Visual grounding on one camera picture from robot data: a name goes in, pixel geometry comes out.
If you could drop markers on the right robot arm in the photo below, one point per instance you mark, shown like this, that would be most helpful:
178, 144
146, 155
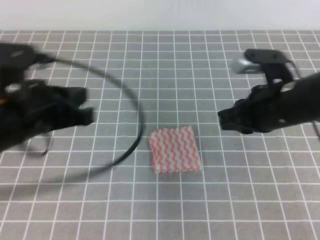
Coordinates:
306, 94

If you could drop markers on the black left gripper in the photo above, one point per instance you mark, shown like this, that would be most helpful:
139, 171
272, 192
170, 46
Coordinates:
35, 108

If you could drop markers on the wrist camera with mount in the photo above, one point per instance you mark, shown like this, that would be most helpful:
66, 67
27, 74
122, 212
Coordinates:
269, 62
16, 58

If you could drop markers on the grey grid tablecloth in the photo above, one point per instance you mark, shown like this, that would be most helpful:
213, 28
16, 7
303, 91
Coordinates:
251, 187

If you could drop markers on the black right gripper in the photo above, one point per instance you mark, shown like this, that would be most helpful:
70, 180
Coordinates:
263, 111

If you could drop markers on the pink white wavy striped towel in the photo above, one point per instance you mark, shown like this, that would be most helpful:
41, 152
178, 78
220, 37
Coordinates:
174, 150

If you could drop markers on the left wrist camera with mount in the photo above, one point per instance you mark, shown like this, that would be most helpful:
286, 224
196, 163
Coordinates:
16, 58

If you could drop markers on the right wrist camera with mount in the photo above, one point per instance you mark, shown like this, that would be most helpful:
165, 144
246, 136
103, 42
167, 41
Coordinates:
269, 62

